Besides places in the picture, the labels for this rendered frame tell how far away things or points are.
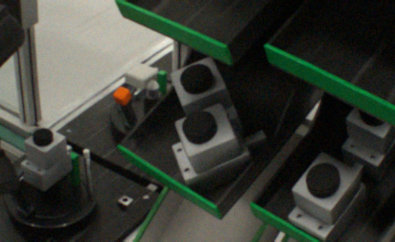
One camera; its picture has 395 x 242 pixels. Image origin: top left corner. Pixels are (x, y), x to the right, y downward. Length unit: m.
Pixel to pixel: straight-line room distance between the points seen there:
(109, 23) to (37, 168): 0.85
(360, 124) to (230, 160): 0.12
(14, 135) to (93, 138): 0.16
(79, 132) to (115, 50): 0.49
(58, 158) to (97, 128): 0.22
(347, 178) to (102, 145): 0.59
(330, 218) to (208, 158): 0.13
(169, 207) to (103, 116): 0.40
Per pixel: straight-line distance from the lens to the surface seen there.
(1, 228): 0.98
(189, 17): 0.61
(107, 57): 1.58
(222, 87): 0.66
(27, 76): 1.14
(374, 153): 0.64
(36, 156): 0.93
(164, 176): 0.67
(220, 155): 0.63
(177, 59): 0.75
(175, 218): 0.82
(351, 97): 0.52
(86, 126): 1.16
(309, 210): 0.61
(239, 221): 0.78
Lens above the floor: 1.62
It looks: 34 degrees down
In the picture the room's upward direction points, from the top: 2 degrees clockwise
